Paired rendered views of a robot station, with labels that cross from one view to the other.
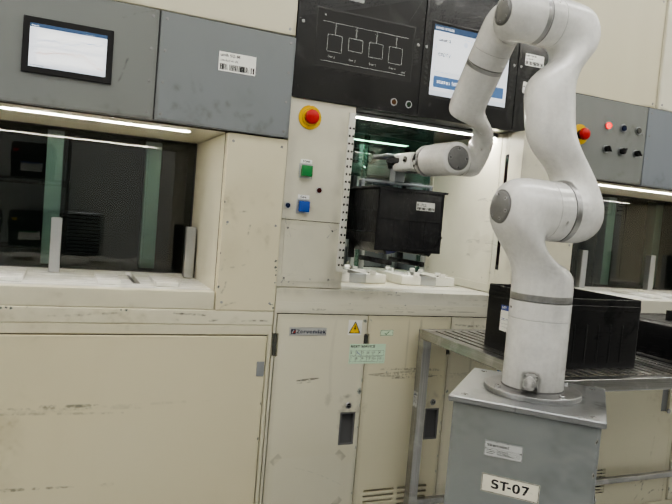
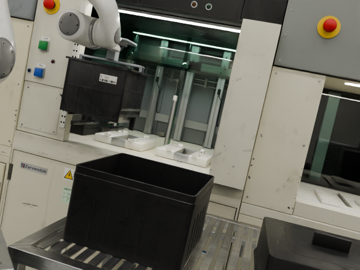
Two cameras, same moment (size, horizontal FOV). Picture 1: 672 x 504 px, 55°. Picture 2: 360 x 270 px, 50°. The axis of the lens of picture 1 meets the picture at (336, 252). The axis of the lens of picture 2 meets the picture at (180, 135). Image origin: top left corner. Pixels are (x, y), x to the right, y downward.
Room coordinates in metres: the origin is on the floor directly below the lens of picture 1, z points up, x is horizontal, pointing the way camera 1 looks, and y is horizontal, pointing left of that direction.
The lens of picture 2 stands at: (0.95, -1.17, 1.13)
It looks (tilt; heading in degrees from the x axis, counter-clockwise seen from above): 6 degrees down; 35
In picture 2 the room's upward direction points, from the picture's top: 12 degrees clockwise
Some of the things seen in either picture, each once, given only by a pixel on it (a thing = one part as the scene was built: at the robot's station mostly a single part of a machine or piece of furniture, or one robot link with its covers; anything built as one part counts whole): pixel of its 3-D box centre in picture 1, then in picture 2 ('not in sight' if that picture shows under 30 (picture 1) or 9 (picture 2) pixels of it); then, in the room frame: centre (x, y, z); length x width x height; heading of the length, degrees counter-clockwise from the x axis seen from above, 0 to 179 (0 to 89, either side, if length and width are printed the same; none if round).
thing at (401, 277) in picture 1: (413, 276); (186, 153); (2.30, -0.29, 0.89); 0.22 x 0.21 x 0.04; 23
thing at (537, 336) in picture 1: (536, 346); not in sight; (1.28, -0.42, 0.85); 0.19 x 0.19 x 0.18
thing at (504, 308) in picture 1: (559, 323); (145, 204); (1.68, -0.60, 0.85); 0.28 x 0.28 x 0.17; 22
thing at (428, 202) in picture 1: (394, 209); (107, 83); (1.90, -0.16, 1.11); 0.24 x 0.20 x 0.32; 113
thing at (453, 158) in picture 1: (445, 159); (82, 29); (1.67, -0.26, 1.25); 0.13 x 0.09 x 0.08; 23
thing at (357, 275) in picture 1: (345, 272); (127, 139); (2.19, -0.04, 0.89); 0.22 x 0.21 x 0.04; 23
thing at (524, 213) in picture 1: (533, 239); not in sight; (1.26, -0.39, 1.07); 0.19 x 0.12 x 0.24; 112
